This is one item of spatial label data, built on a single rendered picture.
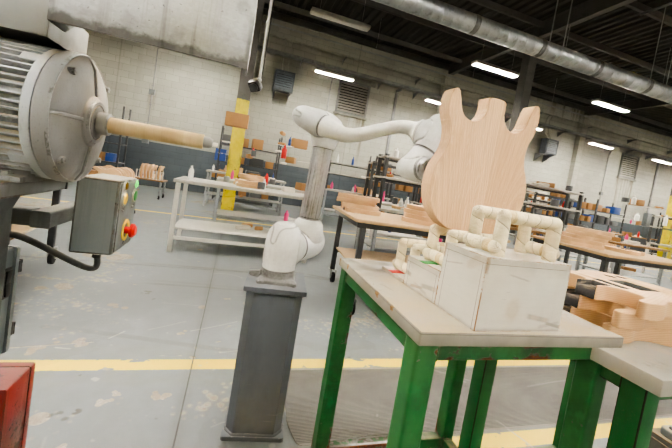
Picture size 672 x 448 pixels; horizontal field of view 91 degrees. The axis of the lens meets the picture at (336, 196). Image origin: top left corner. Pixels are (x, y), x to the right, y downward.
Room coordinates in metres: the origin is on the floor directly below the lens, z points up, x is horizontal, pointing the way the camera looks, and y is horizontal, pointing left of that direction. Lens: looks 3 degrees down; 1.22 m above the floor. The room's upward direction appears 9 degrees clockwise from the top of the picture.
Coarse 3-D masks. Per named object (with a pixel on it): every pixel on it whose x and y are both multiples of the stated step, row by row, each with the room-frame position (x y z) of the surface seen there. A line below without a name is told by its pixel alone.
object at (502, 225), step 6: (498, 216) 0.77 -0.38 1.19; (498, 222) 0.76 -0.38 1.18; (504, 222) 0.75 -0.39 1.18; (510, 222) 0.76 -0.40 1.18; (498, 228) 0.76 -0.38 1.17; (504, 228) 0.75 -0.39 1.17; (498, 234) 0.76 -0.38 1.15; (504, 234) 0.75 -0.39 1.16; (498, 240) 0.76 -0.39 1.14; (504, 240) 0.75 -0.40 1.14; (504, 246) 0.75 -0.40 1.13; (498, 252) 0.75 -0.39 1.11; (504, 252) 0.76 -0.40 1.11
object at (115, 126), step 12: (108, 120) 0.67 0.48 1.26; (120, 120) 0.68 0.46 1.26; (108, 132) 0.67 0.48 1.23; (120, 132) 0.67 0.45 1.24; (132, 132) 0.68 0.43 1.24; (144, 132) 0.68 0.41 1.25; (156, 132) 0.69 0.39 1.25; (168, 132) 0.70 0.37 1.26; (180, 132) 0.71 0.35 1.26; (192, 132) 0.72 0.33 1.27; (180, 144) 0.71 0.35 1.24; (192, 144) 0.71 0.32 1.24
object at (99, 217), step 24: (96, 192) 0.84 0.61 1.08; (120, 192) 0.86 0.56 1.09; (96, 216) 0.84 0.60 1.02; (120, 216) 0.88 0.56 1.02; (24, 240) 0.78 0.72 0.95; (72, 240) 0.83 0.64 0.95; (96, 240) 0.84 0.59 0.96; (120, 240) 0.90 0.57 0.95; (72, 264) 0.85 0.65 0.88; (96, 264) 0.88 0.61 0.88
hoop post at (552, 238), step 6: (558, 228) 0.81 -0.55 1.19; (546, 234) 0.83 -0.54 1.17; (552, 234) 0.81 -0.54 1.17; (558, 234) 0.81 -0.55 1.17; (546, 240) 0.82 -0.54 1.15; (552, 240) 0.81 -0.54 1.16; (558, 240) 0.81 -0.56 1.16; (546, 246) 0.82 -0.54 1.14; (552, 246) 0.81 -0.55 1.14; (558, 246) 0.81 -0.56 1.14; (546, 252) 0.82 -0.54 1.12; (552, 252) 0.81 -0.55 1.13; (546, 258) 0.82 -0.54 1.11; (552, 258) 0.81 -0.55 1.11
